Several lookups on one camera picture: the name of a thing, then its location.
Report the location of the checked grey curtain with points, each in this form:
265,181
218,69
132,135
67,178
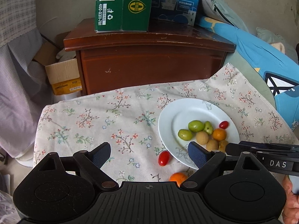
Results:
24,91

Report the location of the red cherry tomato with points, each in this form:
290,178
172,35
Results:
224,125
164,158

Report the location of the blue shark plush pillow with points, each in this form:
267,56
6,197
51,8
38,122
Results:
279,72

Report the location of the blue milk carton box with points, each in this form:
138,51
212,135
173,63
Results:
179,11

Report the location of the floral tablecloth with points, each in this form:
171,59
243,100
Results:
127,118

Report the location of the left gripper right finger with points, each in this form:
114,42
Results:
209,167

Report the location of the white floral plate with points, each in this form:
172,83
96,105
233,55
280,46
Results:
180,121

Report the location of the orange mandarin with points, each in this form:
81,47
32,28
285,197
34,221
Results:
219,134
178,177

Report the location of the brown longan fruit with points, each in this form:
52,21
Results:
222,145
212,145
202,138

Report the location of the green milk carton box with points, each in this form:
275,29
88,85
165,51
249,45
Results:
122,15

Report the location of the cardboard box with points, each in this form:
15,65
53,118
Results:
61,69

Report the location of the person's right hand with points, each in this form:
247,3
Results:
291,209

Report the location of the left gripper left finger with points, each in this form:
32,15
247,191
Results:
90,164

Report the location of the brown wooden cabinet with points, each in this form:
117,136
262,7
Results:
167,52

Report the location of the green jujube fruit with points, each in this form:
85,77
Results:
185,135
196,126
208,127

